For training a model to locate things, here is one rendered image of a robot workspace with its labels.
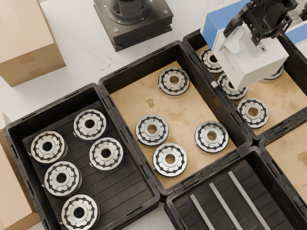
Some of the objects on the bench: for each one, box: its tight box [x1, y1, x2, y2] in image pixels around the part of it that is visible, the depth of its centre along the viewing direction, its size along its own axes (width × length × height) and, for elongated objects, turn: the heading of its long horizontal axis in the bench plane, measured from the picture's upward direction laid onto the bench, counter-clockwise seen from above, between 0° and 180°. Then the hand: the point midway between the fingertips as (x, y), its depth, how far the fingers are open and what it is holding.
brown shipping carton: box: [0, 0, 66, 88], centre depth 120 cm, size 30×22×16 cm
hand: (242, 38), depth 80 cm, fingers closed on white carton, 13 cm apart
